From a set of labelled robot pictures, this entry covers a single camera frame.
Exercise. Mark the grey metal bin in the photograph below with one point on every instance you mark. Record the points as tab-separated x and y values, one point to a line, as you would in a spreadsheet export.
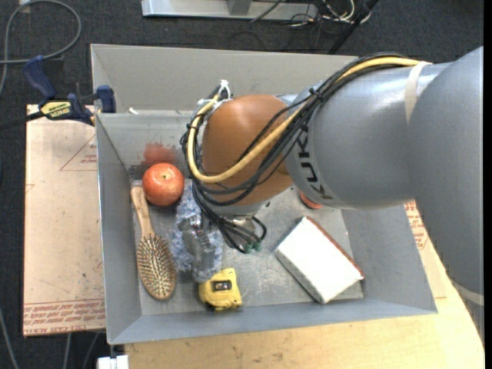
269	283

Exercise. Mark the small orange round object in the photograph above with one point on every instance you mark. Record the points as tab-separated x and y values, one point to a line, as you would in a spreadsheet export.
310	203

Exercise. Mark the wooden hairbrush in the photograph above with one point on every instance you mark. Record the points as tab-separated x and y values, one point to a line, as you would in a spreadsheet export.
155	263

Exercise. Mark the yellow tape measure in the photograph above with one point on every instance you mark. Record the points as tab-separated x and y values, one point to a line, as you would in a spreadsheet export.
225	292

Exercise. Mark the brown cardboard board, red print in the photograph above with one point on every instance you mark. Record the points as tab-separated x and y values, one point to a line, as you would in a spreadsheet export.
61	221

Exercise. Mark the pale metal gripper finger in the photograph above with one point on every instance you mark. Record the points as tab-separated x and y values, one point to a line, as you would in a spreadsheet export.
208	256
189	237

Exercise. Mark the blue and white fluffy cloth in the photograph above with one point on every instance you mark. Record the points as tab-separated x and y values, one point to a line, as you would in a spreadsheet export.
177	246

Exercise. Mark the red apple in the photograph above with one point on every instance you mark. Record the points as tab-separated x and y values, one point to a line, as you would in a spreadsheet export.
163	185

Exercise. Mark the white box with red-brown edge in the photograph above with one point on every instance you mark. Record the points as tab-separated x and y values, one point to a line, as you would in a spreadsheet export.
317	261

